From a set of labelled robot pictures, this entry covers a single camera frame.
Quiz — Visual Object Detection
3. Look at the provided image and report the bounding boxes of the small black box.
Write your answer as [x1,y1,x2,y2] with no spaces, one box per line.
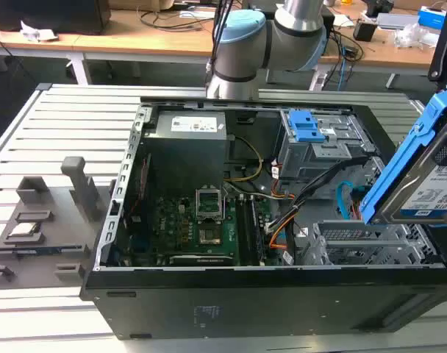
[353,18,377,42]

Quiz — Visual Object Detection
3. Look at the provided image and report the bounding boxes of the dark RAM stick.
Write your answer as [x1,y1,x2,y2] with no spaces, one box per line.
[0,243,83,257]

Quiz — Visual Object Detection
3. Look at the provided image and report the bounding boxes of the perforated metal drive cage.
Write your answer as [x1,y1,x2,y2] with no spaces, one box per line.
[295,219,447,266]

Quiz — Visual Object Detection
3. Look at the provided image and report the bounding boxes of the yellow wire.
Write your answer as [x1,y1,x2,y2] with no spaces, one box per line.
[223,135,265,183]

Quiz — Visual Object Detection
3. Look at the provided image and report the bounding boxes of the grey metal disk bay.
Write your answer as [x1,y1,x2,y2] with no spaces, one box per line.
[276,108,379,193]

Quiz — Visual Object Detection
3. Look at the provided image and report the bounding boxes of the orange wire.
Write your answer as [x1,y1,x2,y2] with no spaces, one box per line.
[268,216,306,252]

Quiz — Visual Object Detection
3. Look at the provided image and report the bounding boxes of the crumpled white paper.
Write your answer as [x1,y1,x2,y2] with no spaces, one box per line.
[20,20,59,42]

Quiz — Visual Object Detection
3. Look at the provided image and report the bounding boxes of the grey parts rack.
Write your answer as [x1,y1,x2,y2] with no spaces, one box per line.
[0,156,117,291]

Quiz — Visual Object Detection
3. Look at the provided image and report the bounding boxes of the grey power supply unit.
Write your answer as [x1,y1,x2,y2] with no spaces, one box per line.
[140,110,232,187]

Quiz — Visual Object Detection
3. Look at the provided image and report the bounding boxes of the silver CPU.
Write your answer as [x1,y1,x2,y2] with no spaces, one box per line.
[8,222,40,238]

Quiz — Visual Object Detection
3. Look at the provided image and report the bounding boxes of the blue disk wire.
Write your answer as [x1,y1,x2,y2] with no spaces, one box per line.
[335,179,366,221]

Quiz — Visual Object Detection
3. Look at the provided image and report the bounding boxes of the large black box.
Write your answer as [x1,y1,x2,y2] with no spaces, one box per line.
[0,0,112,36]

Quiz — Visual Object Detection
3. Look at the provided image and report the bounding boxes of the blue plastic bay latch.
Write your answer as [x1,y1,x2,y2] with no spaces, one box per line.
[287,110,326,144]

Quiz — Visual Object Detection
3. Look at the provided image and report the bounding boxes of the black graphics card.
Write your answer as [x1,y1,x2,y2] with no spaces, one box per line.
[168,253,236,268]

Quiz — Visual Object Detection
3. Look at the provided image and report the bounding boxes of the black open PC case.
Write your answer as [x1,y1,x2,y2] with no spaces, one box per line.
[79,96,447,341]

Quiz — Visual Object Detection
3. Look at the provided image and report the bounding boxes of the metal socket cover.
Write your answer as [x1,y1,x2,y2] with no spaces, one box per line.
[195,185,225,223]

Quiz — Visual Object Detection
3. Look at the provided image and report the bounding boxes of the black and red expansion card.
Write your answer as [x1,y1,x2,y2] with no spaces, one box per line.
[126,152,153,226]

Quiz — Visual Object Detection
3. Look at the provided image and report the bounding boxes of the hard disk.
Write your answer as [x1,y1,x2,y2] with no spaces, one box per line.
[358,83,447,226]

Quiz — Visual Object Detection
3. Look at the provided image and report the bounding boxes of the flat grey device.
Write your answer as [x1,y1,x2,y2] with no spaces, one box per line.
[376,13,421,31]

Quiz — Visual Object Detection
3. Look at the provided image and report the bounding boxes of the blue cardboard box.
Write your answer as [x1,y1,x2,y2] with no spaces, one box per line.
[418,5,447,29]

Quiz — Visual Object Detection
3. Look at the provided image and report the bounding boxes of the wooden desk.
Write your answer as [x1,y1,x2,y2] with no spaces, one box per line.
[0,5,447,70]

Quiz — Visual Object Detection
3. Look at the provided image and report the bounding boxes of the black desk cables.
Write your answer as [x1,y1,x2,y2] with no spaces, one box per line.
[140,8,218,31]

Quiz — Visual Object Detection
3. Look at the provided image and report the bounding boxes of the clear plastic bags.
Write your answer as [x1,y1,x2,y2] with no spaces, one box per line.
[393,23,443,49]

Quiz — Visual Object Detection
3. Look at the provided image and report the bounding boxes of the green motherboard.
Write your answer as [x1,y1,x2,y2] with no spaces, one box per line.
[129,189,283,268]

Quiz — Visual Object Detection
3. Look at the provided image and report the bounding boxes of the black cable bundle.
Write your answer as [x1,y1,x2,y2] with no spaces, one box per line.
[265,161,357,233]

